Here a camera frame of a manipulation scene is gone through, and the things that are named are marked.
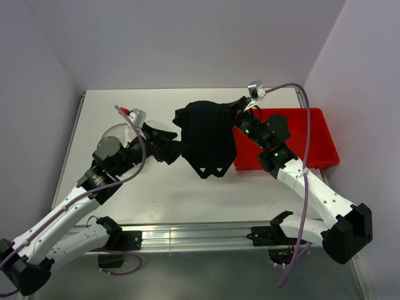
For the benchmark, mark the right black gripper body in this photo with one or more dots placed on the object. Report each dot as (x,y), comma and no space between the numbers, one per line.
(250,127)

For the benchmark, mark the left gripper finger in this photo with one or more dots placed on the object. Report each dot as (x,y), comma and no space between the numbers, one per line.
(155,135)
(168,151)

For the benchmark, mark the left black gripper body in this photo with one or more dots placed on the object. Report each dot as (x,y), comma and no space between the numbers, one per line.
(134,155)

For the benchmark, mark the black garment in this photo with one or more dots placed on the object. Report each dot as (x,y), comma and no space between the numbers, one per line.
(207,134)

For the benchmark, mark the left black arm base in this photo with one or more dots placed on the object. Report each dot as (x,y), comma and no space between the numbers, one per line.
(124,241)

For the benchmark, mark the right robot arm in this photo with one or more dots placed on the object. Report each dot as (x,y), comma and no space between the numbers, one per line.
(343,228)

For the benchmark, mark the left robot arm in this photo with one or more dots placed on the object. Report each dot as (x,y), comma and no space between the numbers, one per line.
(29,259)

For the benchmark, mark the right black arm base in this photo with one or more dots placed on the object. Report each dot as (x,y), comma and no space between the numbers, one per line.
(269,236)

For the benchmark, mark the red plastic bin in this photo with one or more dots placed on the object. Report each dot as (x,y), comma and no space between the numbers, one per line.
(322,151)

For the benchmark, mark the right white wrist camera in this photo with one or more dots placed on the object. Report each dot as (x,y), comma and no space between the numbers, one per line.
(256,93)

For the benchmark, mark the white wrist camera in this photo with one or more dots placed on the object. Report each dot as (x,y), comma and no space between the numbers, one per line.
(134,117)
(256,93)

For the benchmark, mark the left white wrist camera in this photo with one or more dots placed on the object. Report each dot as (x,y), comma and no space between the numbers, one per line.
(134,117)

